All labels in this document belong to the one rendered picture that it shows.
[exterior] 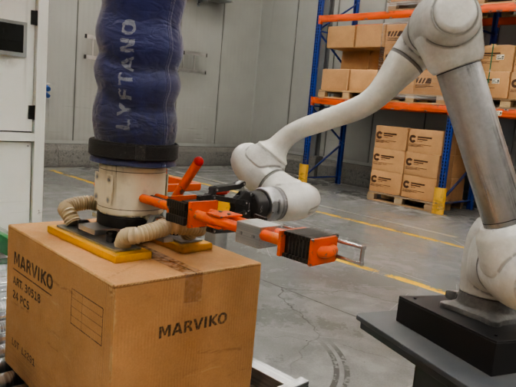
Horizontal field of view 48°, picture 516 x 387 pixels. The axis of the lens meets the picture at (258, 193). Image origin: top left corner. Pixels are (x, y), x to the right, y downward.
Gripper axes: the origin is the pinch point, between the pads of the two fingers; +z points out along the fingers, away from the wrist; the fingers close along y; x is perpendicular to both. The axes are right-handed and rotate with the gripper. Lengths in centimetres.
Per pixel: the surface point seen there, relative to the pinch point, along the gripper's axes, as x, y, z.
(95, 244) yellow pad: 20.0, 10.6, 14.0
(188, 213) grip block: -2.6, -0.3, 4.4
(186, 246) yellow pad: 9.7, 11.1, -5.5
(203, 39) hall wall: 858, -149, -698
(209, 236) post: 48, 22, -46
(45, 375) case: 28, 44, 22
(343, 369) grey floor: 63, 110, -157
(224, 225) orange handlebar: -13.4, 0.2, 3.3
